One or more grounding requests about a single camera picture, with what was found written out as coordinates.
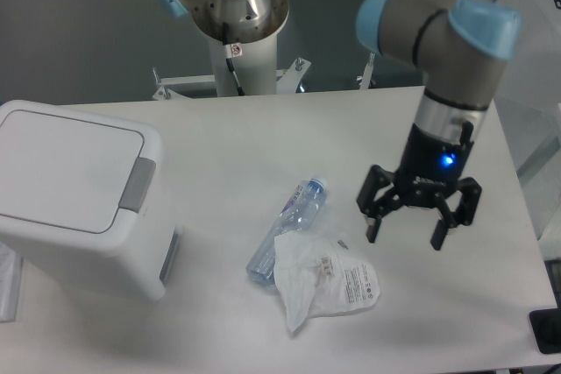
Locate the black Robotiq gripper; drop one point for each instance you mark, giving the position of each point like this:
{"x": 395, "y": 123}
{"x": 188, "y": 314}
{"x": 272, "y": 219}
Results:
{"x": 429, "y": 173}

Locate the white box with lettering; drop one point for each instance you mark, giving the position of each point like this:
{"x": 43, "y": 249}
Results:
{"x": 532, "y": 77}

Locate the crumpled white plastic bag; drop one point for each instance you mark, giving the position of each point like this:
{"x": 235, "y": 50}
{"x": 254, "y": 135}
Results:
{"x": 321, "y": 276}

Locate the white metal base frame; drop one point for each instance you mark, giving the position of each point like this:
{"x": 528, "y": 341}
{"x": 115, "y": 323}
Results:
{"x": 288, "y": 81}

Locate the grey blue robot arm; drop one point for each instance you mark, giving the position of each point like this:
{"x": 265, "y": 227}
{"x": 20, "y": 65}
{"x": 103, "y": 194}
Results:
{"x": 463, "y": 47}

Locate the clear plastic sheet left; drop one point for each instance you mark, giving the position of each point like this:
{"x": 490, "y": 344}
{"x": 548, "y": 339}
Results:
{"x": 11, "y": 272}

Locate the black device at table edge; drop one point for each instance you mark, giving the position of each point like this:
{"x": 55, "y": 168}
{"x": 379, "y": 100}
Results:
{"x": 545, "y": 324}

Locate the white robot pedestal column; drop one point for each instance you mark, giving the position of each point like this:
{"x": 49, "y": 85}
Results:
{"x": 255, "y": 63}

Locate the clear plastic water bottle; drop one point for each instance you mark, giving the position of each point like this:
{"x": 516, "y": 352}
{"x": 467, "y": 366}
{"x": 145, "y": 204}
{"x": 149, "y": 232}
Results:
{"x": 299, "y": 213}

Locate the white push-lid trash can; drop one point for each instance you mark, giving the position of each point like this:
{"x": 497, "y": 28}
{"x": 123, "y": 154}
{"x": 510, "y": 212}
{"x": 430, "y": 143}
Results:
{"x": 85, "y": 198}

